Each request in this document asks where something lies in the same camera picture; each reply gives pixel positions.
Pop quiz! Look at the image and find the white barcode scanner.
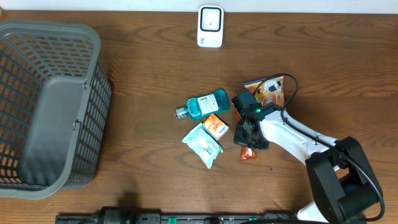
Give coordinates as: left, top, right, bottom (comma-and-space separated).
197, 5, 224, 48

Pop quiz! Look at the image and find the orange small box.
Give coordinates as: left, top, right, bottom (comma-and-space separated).
203, 114, 229, 141

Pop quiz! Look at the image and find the yellow snack chips bag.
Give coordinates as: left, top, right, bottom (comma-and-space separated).
243, 77, 285, 106

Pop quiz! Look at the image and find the grey plastic mesh basket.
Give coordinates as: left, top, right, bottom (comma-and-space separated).
1, 21, 112, 200

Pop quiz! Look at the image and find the red snack bar wrapper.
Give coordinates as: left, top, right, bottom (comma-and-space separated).
234, 111, 258, 162

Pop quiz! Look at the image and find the light blue candy packet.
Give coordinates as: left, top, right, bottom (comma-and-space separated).
182, 123, 223, 169

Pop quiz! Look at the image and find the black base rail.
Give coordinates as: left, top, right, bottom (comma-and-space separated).
55, 207, 297, 224

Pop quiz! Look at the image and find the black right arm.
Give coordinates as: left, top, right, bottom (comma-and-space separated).
231, 91, 385, 223

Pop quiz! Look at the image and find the teal mouthwash bottle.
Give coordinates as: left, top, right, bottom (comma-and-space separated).
175, 89, 230, 121

